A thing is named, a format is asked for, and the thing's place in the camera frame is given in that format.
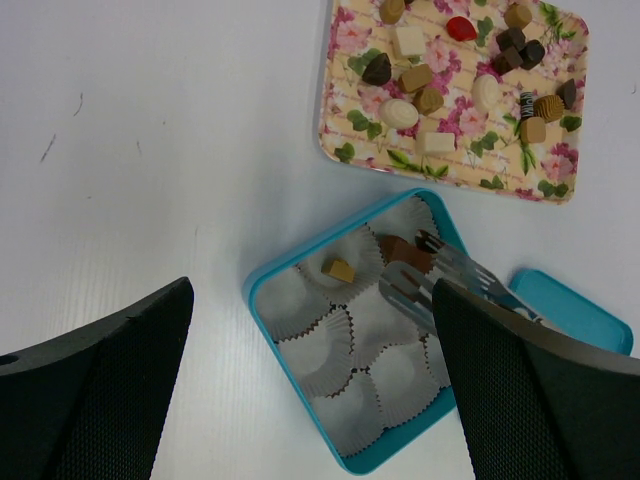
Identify teal chocolate box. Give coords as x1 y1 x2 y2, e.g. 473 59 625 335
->
242 188 462 475

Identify brown rectangular chocolate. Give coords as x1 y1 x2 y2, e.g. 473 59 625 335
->
377 235 434 274

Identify white round chocolate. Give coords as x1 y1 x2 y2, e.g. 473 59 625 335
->
472 74 502 114

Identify caramel chocolate piece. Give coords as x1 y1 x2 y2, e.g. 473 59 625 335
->
321 258 355 283

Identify ridged caramel chocolate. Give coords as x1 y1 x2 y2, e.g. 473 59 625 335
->
534 95 565 123

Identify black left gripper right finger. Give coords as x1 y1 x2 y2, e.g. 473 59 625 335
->
432 279 639 479

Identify white square chocolate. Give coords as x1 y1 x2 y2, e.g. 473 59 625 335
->
391 26 426 59

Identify round brown chocolate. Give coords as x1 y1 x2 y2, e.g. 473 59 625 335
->
415 229 444 254

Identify teal box lid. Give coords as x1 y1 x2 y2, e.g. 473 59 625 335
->
508 268 634 356

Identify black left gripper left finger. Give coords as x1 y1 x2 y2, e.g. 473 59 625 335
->
1 277 194 479

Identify floral rectangular tray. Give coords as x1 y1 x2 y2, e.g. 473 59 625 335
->
318 1 589 204

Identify dark leaf chocolate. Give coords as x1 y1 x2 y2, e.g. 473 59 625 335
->
361 53 392 86

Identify red chocolate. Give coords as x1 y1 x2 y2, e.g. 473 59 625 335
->
446 16 477 42

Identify metal tongs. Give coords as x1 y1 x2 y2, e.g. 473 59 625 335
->
378 239 541 336

